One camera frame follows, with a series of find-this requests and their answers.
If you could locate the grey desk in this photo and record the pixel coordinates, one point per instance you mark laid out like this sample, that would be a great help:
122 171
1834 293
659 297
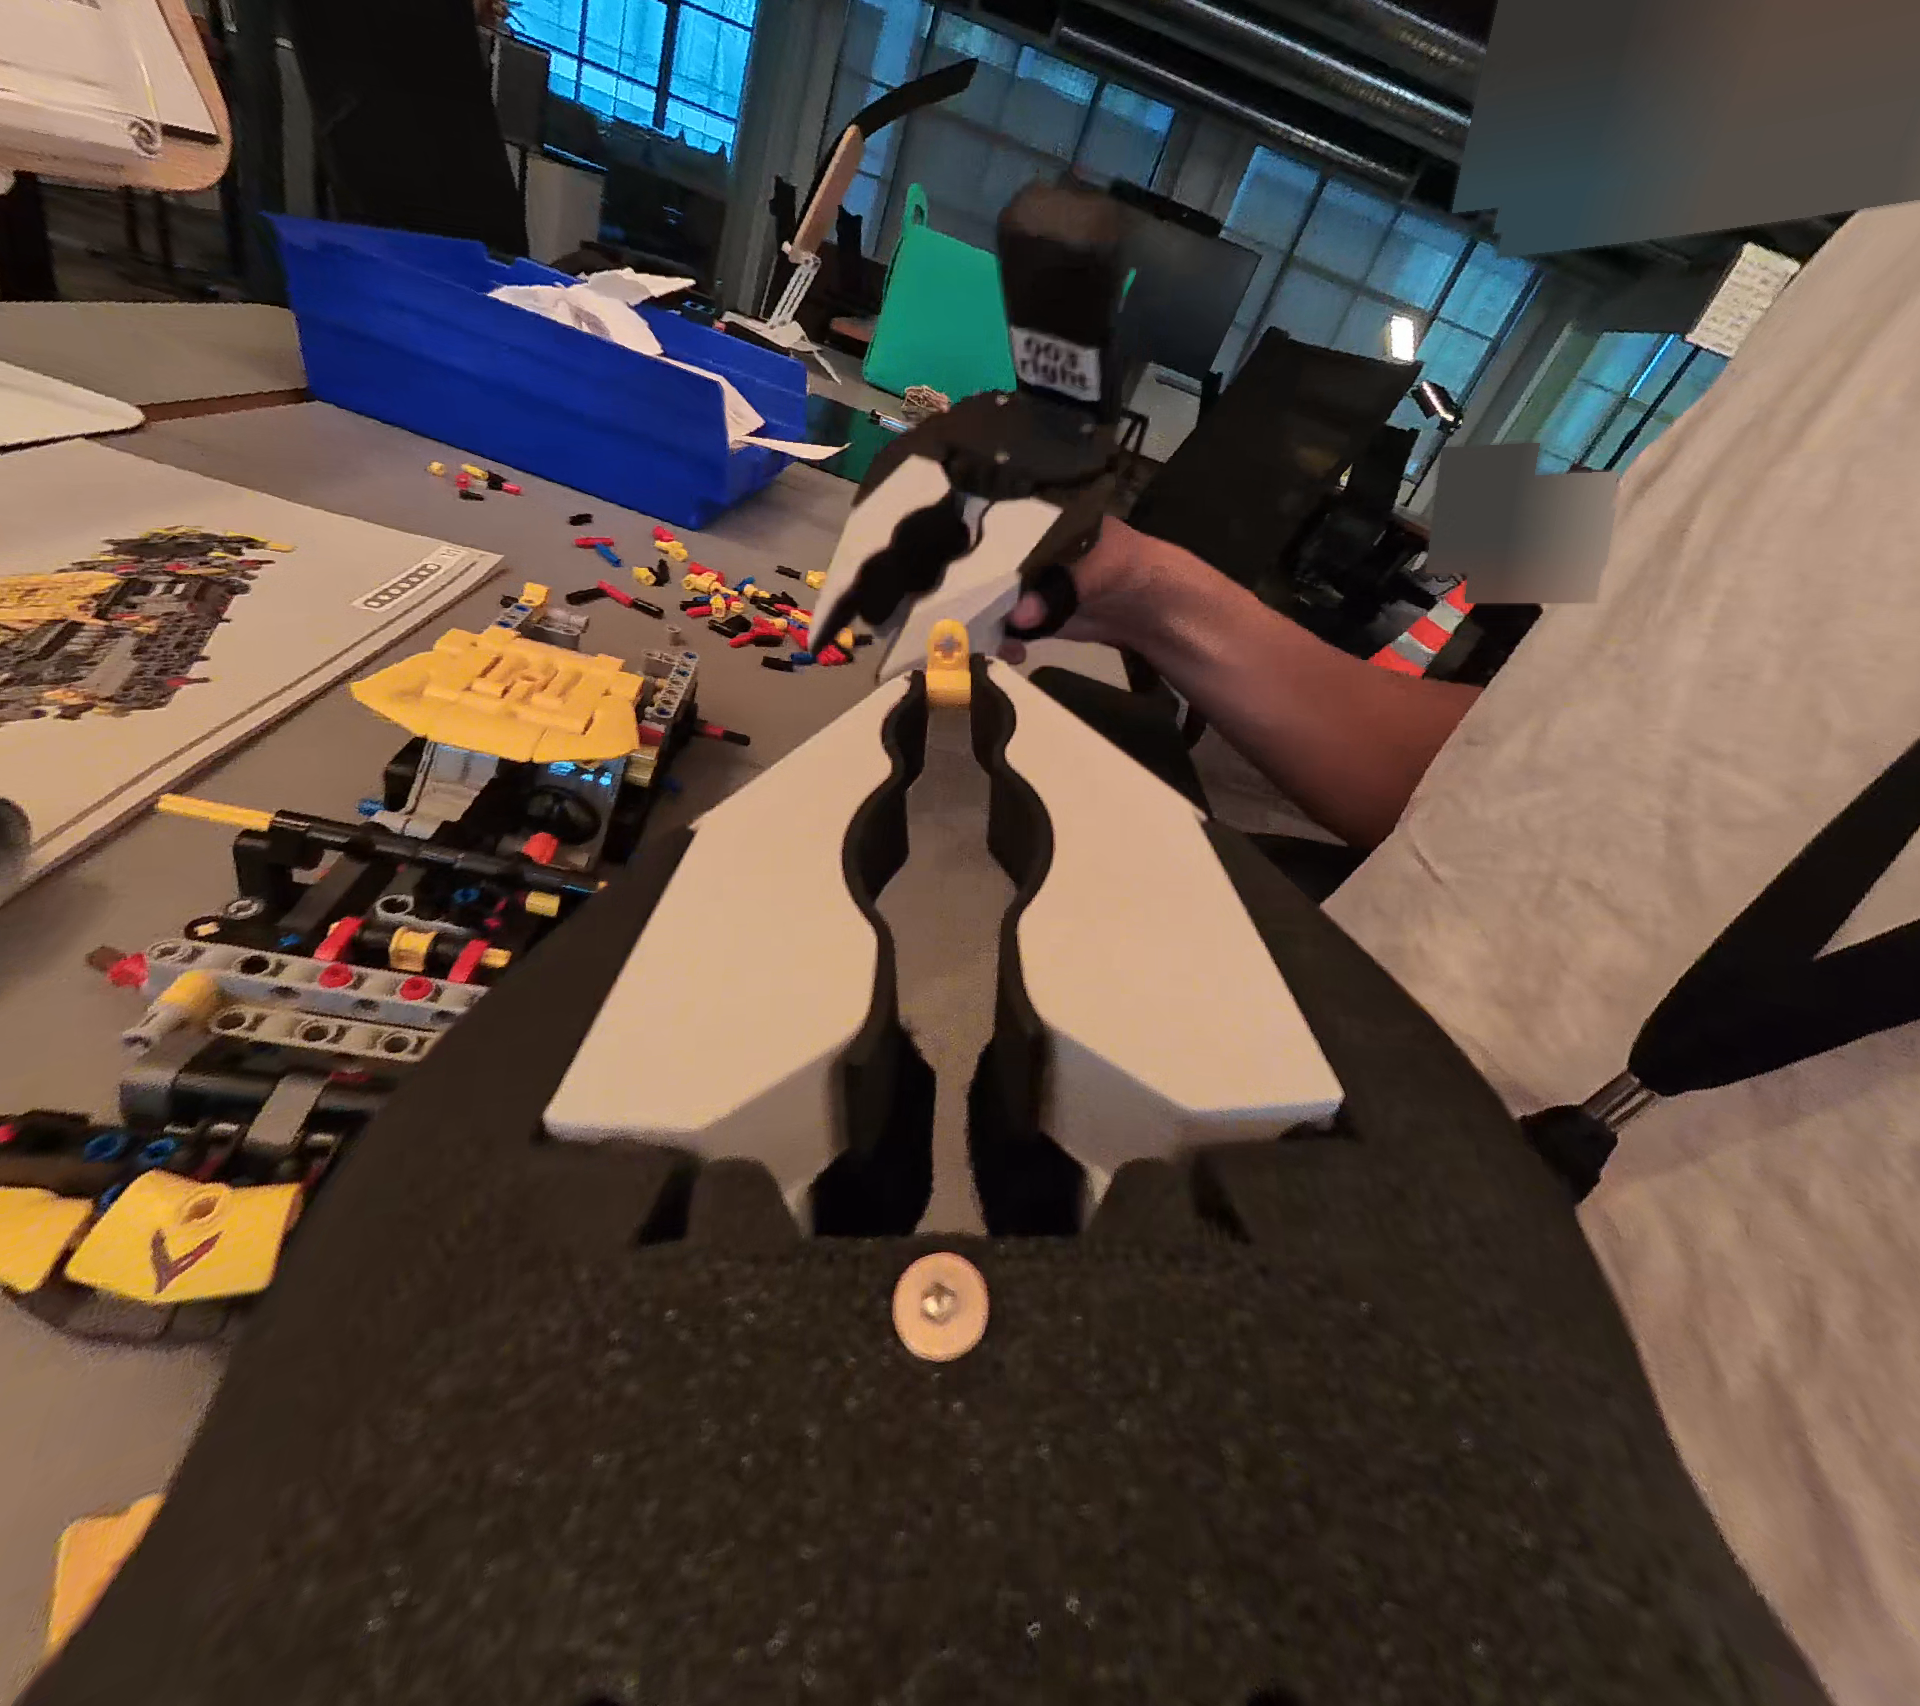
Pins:
300 448

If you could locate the small yellow toy piece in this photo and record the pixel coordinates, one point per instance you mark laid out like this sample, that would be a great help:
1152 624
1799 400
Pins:
950 664

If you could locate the person's right hand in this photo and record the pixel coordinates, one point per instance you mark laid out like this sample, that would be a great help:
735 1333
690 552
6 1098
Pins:
1126 588

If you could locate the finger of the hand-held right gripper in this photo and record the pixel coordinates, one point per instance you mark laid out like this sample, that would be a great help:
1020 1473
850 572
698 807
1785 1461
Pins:
975 597
870 536

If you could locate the black monitor screen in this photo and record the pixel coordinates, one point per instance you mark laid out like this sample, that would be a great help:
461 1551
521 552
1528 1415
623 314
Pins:
390 87

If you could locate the toy car chassis model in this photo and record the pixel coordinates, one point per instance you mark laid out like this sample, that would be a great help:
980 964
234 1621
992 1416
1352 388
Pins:
495 688

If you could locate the green tote bag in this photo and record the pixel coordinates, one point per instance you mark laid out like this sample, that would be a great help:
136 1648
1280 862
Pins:
936 310

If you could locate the blue plastic bin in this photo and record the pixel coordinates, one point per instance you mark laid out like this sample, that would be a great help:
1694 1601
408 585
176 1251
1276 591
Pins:
495 388

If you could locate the large black wall screen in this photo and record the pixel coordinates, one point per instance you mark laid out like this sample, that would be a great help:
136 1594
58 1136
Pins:
1194 297

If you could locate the crumpled white paper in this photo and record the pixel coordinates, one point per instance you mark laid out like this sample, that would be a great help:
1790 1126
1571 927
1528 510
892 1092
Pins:
587 303

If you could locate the person's right forearm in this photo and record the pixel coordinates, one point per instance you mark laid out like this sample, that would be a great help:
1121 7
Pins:
1290 701

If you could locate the open instruction booklet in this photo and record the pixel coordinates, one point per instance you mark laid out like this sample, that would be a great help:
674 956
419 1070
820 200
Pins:
300 568

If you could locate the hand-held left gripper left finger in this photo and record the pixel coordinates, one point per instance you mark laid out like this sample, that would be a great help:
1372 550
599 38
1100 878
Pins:
722 987

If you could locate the scattered small toy pins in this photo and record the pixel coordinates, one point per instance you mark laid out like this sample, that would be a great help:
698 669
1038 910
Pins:
750 603

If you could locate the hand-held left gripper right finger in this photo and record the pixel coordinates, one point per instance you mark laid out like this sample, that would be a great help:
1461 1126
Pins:
1170 970

